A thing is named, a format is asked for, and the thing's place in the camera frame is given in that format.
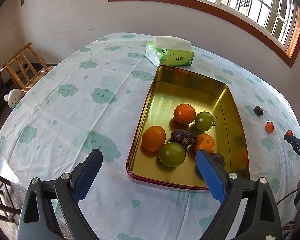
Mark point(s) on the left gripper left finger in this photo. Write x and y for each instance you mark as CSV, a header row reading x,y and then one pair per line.
x,y
38,219

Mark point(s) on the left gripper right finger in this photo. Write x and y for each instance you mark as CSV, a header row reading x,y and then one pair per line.
x,y
261,217

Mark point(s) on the red tomato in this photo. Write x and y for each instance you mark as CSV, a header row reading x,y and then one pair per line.
x,y
290,133
269,127

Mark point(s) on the dark passion fruit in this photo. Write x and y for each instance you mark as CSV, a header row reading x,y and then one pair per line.
x,y
218,158
184,137
258,111

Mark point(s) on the orange mandarin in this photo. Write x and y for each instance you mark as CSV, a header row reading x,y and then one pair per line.
x,y
205,142
184,114
153,138

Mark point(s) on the green tomato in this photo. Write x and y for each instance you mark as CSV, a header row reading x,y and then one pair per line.
x,y
204,121
172,154

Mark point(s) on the dark wooden chair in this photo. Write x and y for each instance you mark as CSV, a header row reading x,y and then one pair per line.
x,y
8,211

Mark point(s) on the white bear toy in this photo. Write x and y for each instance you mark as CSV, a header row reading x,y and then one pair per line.
x,y
13,97

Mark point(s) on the cloud pattern tablecloth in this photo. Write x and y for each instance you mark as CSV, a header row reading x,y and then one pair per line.
x,y
94,98

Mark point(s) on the red gold toffee tin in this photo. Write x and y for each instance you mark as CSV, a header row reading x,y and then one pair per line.
x,y
171,87

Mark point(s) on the wooden stool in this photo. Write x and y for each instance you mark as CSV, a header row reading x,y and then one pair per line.
x,y
21,71

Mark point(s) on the green tissue pack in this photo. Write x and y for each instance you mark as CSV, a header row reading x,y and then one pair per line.
x,y
170,51

